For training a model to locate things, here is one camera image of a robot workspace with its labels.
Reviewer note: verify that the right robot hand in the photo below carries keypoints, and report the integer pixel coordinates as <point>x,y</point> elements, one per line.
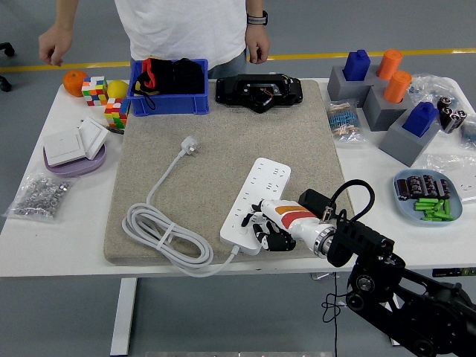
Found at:
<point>297,223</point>

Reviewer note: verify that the person's left hand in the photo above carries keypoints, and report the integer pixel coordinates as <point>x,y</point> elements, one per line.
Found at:
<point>257,42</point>

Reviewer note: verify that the person's right hand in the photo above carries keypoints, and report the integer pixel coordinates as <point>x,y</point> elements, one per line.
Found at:
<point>56,44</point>

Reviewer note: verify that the black plug adapter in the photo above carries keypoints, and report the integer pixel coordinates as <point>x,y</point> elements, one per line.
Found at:
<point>310,197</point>

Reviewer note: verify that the white power strip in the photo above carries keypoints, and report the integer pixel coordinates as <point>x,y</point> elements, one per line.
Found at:
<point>260,178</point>

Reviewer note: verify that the person's right forearm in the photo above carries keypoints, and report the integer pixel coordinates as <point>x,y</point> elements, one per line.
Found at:
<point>65,13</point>

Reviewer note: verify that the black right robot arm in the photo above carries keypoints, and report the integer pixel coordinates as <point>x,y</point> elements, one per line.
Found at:
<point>364,238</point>

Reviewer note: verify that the person's left forearm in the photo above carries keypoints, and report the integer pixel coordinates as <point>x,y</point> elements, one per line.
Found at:
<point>254,5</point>

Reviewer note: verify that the person's wristband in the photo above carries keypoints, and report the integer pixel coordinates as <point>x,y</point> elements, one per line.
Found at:
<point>256,18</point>

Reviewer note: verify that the orange fruit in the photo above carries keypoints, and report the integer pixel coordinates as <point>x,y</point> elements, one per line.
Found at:
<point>72,83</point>

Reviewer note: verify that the black chair caster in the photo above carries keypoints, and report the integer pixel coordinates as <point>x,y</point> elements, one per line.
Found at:
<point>7,49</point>
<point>4,85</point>

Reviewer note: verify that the black electronic device housing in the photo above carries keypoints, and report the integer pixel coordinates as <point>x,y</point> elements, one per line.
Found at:
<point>230,89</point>

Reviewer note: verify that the colourful puzzle cube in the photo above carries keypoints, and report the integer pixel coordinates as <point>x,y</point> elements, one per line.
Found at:
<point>115,113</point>
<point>94,91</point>

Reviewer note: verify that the yellow lemon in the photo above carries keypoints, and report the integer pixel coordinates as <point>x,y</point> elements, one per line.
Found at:
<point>117,89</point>

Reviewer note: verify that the black and red cloth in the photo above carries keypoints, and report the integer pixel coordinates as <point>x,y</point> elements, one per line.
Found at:
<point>186,76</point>

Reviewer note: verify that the person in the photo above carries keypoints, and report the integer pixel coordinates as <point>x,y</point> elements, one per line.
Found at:
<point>178,26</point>

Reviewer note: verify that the grey holder block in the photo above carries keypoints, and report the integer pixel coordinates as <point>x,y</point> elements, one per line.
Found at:
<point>338,89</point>
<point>405,148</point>
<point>377,111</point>

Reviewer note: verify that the grey-brown mat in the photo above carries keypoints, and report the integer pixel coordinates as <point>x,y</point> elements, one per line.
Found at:
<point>223,130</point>

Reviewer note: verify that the blue square peg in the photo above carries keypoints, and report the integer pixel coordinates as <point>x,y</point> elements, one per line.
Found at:
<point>357,67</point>
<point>420,119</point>

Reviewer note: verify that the blue plastic bin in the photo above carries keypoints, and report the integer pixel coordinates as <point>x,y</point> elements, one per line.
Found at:
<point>171,104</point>

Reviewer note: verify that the light blue plate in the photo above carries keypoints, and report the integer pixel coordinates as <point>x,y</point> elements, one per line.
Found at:
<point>405,208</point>

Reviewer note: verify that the bag of resistors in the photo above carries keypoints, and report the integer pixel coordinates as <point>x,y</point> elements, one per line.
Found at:
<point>342,121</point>

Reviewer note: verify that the purple tray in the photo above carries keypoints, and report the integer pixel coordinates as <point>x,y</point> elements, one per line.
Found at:
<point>74,169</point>

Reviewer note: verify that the row of dark capacitors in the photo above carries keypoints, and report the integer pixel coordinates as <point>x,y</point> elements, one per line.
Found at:
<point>424,186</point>

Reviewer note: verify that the orange cylinder peg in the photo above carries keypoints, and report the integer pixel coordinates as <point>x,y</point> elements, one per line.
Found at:
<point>397,87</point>
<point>388,65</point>

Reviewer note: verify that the pile of green batteries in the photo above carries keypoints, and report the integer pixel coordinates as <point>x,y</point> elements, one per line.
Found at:
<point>435,210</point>

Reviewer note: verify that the bag of metal nuts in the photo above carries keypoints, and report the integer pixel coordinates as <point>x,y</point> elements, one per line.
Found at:
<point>41,195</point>

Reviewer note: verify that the table control panel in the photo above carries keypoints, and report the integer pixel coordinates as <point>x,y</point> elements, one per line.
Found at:
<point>453,272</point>

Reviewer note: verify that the clear bag of blue parts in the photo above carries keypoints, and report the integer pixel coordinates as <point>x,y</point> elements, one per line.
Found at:
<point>427,87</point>

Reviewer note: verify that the clear plastic bag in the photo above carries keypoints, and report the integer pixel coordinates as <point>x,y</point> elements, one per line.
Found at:
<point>465,167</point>

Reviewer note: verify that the bundle of black capacitors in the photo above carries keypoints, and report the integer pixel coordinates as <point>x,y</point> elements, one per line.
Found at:
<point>451,115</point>

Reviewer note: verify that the metal bracket under table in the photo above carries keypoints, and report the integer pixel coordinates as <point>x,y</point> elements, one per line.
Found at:
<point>320,276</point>

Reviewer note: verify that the small white wall switch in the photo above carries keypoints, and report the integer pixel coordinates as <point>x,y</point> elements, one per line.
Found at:
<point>93,134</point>

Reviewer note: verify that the large white wall switch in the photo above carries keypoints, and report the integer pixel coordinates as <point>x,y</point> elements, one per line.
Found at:
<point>63,147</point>

